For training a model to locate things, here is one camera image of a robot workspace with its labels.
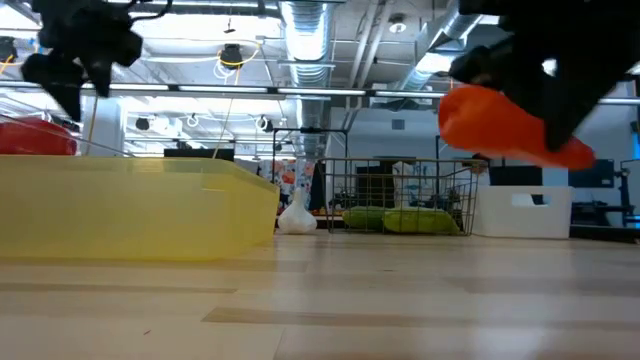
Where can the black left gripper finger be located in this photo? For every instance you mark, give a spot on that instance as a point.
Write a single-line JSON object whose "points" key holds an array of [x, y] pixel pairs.
{"points": [[57, 82], [101, 77]]}

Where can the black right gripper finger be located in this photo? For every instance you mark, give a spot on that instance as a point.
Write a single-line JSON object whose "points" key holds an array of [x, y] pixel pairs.
{"points": [[560, 105], [480, 65]]}

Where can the red toy tomato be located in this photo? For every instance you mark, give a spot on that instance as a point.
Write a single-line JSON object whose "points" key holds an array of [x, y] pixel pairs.
{"points": [[35, 137]]}

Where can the orange toy carrot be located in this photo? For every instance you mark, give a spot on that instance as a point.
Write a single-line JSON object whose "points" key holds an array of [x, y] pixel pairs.
{"points": [[490, 125]]}

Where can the light green toy cucumber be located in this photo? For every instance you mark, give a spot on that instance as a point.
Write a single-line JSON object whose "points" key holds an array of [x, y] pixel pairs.
{"points": [[420, 222]]}

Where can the dark green toy cucumber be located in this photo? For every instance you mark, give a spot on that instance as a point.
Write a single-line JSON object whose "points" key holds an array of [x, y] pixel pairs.
{"points": [[362, 219]]}

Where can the black equipment stand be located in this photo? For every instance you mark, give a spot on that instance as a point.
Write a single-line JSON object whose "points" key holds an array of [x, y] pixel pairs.
{"points": [[629, 195]]}

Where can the white plastic bin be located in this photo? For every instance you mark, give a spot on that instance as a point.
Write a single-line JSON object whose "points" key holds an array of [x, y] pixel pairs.
{"points": [[525, 220]]}

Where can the black flat monitor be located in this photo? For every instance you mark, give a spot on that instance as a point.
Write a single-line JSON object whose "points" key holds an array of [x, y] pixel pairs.
{"points": [[200, 154]]}

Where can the yellow translucent plastic bin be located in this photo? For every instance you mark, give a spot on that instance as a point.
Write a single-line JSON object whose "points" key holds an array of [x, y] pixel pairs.
{"points": [[125, 210]]}

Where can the rig beam with light strips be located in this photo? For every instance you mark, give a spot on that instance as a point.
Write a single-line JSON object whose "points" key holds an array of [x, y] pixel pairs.
{"points": [[320, 91]]}

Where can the white toy garlic bulb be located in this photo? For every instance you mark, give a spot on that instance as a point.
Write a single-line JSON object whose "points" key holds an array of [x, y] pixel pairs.
{"points": [[296, 220]]}

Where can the silver smooth ceiling duct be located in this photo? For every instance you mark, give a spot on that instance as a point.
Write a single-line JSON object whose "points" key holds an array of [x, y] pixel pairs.
{"points": [[440, 35]]}

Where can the dark wall screen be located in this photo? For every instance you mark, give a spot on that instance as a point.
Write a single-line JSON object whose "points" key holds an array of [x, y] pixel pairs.
{"points": [[595, 174]]}

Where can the black overhead camera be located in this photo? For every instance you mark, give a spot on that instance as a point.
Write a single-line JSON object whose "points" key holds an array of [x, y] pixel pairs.
{"points": [[231, 56]]}

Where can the silver ribbed ceiling duct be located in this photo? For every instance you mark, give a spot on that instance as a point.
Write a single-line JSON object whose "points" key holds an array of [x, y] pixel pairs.
{"points": [[305, 40]]}

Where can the black metal frame stand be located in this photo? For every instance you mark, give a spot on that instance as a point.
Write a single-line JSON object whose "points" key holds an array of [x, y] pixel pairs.
{"points": [[310, 130]]}

